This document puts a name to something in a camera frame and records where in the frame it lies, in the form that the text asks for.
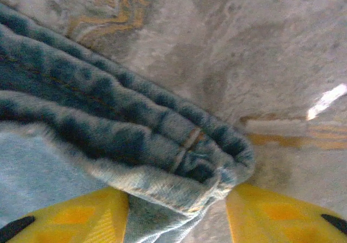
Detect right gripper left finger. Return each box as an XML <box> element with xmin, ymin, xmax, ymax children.
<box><xmin>0</xmin><ymin>186</ymin><xmax>130</xmax><ymax>243</ymax></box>

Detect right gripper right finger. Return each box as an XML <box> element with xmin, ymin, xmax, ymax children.
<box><xmin>226</xmin><ymin>183</ymin><xmax>347</xmax><ymax>243</ymax></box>

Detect light blue denim jeans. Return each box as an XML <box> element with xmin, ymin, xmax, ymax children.
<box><xmin>0</xmin><ymin>1</ymin><xmax>256</xmax><ymax>243</ymax></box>

